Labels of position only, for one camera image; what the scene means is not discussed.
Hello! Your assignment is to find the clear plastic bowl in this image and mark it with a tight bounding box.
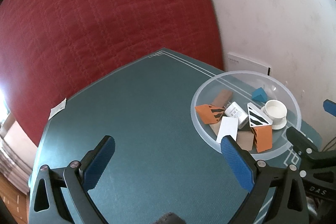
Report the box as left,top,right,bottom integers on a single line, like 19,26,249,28
190,70,302,161

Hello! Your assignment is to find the white paper card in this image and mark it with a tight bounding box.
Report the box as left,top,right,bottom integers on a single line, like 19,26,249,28
49,98,67,120

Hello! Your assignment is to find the red quilted sofa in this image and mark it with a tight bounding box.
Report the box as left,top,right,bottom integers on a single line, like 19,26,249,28
1,0,224,144

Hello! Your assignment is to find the plain orange block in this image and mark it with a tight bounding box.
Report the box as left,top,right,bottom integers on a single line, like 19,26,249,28
251,125,273,153

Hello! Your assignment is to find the white grey triangle block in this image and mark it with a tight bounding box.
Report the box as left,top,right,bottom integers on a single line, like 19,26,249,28
216,117,239,143

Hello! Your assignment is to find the light wooden block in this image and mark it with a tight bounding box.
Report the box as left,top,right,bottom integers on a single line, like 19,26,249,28
236,131,255,151

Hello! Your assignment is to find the white charger adapter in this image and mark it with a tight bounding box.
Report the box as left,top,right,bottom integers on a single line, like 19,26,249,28
224,102,249,130

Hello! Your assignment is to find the teal table mat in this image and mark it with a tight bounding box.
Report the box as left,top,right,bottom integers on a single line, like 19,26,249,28
34,49,322,223

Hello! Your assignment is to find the white wall panel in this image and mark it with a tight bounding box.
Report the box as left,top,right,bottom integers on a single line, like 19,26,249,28
226,52,271,76

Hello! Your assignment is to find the brown wooden block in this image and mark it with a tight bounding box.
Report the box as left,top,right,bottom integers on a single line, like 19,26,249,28
211,89,233,109

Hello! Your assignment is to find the white ceramic cup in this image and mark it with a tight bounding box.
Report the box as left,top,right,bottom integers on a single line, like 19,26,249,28
261,100,288,130

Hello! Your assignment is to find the white black striped triangle block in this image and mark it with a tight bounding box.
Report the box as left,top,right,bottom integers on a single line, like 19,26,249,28
247,102,273,128

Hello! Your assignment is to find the orange black striped block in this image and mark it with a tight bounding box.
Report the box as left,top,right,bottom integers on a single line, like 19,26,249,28
195,104,225,124

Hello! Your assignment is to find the blue block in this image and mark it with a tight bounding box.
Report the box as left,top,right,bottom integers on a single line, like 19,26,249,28
251,88,268,103

